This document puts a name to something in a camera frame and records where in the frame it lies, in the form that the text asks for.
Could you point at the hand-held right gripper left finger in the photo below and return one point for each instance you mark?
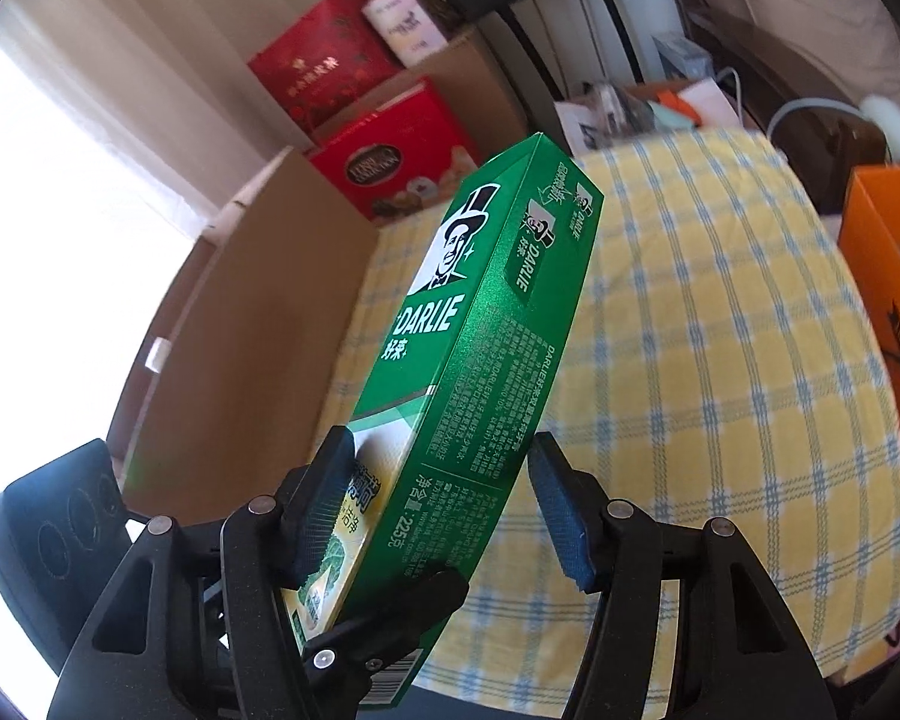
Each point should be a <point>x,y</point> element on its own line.
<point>322,514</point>

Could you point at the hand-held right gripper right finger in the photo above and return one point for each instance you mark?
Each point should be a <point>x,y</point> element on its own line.
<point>559,521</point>

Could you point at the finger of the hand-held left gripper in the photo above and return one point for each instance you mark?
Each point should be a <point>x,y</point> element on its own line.
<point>390,626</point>

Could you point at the brown cardboard box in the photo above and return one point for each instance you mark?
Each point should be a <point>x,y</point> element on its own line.
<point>270,315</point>
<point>487,90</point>

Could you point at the green toothpaste box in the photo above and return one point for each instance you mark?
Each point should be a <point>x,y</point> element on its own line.
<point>480,315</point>

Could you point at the yellow checked tablecloth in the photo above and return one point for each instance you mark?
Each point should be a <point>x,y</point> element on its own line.
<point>682,390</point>

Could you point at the red gift box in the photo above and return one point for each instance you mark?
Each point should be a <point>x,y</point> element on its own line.
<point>405,142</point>
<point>322,60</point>

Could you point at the orange cardboard box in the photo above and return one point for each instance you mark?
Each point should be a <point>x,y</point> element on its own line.
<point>889,285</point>

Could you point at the dark wooden sofa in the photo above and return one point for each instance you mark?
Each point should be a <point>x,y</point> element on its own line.
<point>795,157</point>

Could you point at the closed brown cardboard box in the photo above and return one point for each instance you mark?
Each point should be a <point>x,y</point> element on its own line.
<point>487,90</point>

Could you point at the red gift box upper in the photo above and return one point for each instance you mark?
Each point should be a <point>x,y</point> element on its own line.
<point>322,60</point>

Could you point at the black speaker stand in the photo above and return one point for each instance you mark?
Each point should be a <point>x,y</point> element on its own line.
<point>529,52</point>
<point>619,22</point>

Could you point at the grey small box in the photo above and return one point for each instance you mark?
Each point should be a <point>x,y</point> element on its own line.
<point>682,56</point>

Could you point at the white sheer curtain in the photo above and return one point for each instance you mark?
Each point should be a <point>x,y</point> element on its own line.
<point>120,52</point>

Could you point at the white tissue pack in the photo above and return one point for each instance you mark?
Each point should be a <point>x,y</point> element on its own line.
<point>405,22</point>

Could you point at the white small appliance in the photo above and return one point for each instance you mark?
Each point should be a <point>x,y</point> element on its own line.
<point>896,127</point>

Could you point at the beige sofa cushion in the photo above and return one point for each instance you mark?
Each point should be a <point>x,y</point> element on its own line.
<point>795,7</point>

